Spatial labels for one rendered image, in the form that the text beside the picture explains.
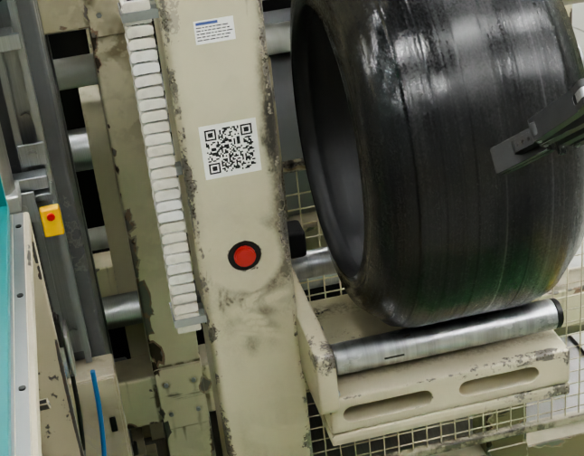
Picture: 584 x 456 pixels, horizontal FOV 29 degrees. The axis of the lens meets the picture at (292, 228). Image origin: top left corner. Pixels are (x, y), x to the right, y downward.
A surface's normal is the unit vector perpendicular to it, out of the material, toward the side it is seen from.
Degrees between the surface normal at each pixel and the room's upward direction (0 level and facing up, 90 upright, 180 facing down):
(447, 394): 90
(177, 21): 90
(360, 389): 0
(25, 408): 0
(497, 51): 51
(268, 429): 90
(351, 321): 0
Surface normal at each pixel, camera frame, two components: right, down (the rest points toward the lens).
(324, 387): 0.22, 0.43
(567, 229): 0.48, 0.53
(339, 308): -0.10, -0.88
